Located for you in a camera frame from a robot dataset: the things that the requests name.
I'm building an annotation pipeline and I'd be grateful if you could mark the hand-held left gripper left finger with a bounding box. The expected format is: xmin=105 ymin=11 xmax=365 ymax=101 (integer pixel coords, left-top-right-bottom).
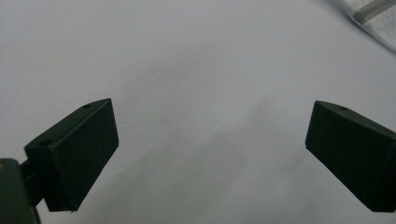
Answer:
xmin=23 ymin=98 xmax=120 ymax=213

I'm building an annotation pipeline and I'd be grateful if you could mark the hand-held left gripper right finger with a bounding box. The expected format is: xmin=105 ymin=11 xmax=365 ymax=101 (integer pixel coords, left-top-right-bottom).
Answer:
xmin=304 ymin=100 xmax=396 ymax=213

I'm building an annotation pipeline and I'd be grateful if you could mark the white cloth with grey band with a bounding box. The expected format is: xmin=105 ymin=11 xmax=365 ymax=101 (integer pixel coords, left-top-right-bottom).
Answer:
xmin=339 ymin=0 xmax=396 ymax=54

